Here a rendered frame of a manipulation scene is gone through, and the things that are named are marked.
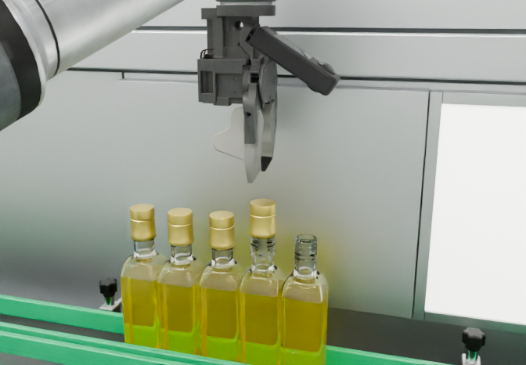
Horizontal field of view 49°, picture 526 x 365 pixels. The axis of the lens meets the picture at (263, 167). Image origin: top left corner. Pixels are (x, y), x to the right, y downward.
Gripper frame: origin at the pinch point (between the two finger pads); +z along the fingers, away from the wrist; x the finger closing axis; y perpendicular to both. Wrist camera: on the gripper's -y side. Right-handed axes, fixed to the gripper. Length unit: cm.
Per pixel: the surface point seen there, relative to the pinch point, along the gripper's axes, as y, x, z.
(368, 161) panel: -12.1, -11.9, 1.4
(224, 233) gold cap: 4.9, 1.5, 8.9
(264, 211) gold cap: -0.7, 1.6, 5.3
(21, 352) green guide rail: 35.0, 6.8, 28.9
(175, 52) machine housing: 17.3, -12.5, -13.2
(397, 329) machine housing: -17.5, -14.9, 28.9
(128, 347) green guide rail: 18.5, 4.5, 26.6
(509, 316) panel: -33.0, -12.4, 22.8
